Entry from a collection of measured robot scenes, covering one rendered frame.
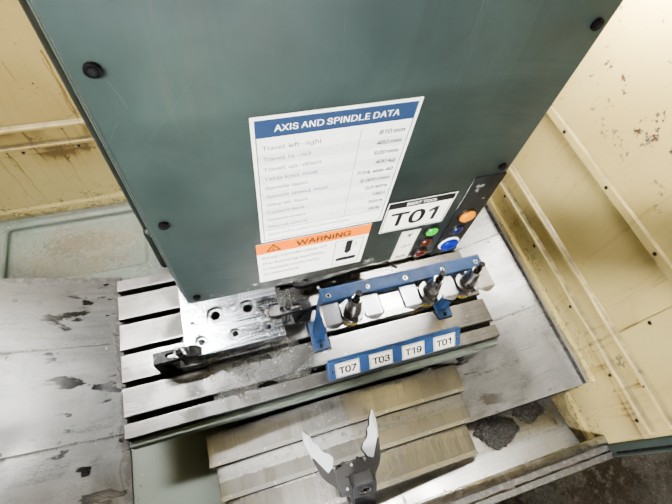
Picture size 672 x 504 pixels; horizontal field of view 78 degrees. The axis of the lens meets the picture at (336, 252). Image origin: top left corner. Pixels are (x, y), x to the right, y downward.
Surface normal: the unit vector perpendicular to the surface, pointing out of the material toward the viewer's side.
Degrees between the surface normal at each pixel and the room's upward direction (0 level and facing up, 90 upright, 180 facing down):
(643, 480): 0
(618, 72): 90
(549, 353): 24
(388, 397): 8
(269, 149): 90
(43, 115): 90
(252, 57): 90
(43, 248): 0
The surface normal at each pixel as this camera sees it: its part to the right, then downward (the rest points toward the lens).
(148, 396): 0.11, -0.50
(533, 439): 0.04, -0.68
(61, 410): 0.48, -0.53
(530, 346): -0.29, -0.37
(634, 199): -0.95, 0.20
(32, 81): 0.29, 0.84
